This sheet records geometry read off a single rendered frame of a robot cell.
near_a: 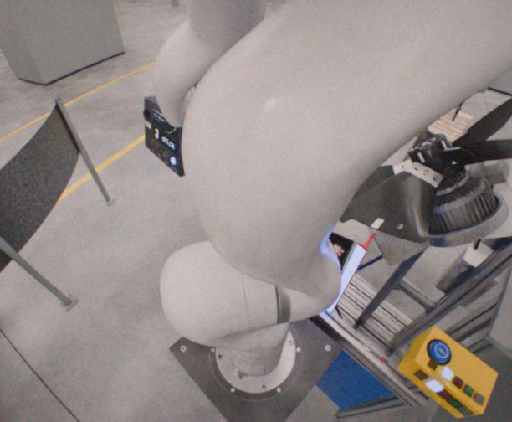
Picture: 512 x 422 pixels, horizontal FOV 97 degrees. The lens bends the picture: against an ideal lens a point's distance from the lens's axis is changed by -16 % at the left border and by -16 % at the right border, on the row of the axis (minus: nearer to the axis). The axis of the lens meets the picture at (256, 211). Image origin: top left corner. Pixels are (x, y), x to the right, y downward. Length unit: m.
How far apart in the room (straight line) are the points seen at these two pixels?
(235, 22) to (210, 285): 0.28
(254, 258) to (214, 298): 0.15
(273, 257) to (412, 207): 0.59
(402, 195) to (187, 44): 0.59
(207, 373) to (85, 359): 1.32
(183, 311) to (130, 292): 1.67
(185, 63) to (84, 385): 1.77
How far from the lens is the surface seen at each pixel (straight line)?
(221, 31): 0.32
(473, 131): 0.99
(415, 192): 0.76
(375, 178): 0.97
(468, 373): 0.70
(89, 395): 1.87
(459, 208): 0.87
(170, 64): 0.39
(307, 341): 0.72
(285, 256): 0.15
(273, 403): 0.68
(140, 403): 1.74
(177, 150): 0.86
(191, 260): 0.31
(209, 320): 0.31
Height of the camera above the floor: 1.63
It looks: 47 degrees down
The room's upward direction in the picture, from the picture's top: straight up
